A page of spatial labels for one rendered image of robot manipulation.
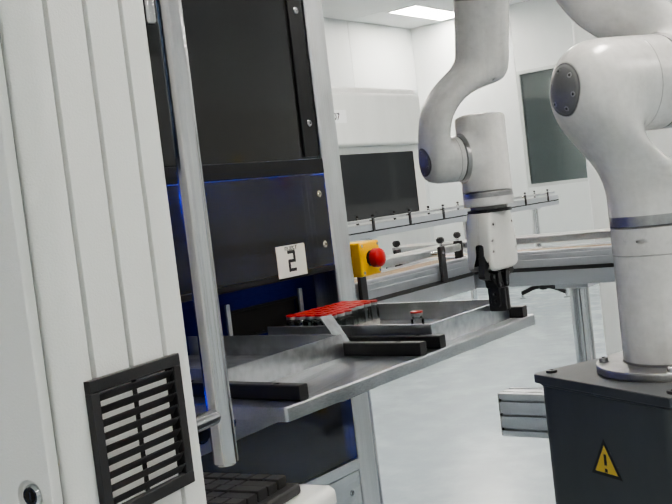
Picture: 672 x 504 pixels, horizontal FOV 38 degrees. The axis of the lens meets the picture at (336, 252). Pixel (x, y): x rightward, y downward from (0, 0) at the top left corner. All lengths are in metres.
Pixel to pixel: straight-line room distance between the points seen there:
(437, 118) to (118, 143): 0.83
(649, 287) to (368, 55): 9.24
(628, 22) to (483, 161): 0.39
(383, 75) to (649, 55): 9.37
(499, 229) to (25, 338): 1.02
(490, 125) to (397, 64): 9.23
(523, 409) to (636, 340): 1.42
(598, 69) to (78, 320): 0.70
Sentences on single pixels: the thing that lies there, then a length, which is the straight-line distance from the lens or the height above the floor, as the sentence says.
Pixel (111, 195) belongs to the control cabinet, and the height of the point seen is 1.15.
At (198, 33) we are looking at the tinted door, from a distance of 1.73.
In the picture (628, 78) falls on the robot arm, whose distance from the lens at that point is 1.21.
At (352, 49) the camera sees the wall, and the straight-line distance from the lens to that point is 10.18.
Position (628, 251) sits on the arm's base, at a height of 1.02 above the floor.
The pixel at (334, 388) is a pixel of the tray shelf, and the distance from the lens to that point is 1.27.
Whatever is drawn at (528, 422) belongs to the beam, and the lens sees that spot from 2.68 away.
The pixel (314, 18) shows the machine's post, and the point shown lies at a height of 1.49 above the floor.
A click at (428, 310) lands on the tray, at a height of 0.90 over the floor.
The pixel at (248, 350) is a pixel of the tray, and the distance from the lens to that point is 1.63.
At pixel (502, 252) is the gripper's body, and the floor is 1.00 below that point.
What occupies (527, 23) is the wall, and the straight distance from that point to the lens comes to 10.50.
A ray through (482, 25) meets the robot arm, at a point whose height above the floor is 1.37.
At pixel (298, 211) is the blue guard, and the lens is 1.85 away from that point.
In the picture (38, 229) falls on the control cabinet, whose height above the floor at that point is 1.13.
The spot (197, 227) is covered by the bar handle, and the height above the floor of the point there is 1.11.
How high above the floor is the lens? 1.12
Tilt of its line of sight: 3 degrees down
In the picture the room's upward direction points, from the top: 7 degrees counter-clockwise
